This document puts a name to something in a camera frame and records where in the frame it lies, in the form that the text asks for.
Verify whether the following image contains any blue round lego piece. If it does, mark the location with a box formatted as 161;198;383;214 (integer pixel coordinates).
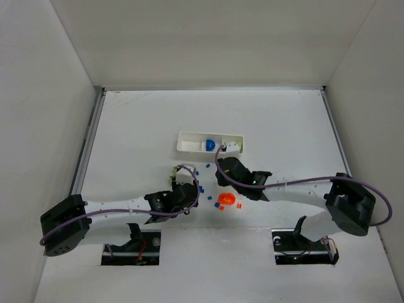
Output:
205;139;216;152

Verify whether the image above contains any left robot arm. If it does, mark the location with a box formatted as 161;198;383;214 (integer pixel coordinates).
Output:
40;182;201;257

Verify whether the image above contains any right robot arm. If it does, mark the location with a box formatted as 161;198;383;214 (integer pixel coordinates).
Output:
215;157;376;242

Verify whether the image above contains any orange round lego piece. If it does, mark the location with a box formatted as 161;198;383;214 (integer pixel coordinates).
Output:
217;193;236;205

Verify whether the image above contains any white three-compartment tray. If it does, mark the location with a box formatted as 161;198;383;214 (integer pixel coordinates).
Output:
177;131;244;155

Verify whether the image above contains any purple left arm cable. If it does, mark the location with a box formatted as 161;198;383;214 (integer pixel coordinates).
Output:
39;164;201;247

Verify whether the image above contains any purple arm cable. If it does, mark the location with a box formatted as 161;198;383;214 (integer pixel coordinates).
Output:
214;143;393;227
39;164;201;247

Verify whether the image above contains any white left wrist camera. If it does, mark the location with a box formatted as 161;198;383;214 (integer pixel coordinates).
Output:
175;163;196;185

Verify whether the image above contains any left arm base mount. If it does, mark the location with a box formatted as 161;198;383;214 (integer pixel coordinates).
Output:
100;224;161;266

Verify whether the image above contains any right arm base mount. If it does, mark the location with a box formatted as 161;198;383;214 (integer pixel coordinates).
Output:
271;216;340;266

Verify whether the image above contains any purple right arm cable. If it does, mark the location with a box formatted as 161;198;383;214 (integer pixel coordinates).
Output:
214;143;393;227

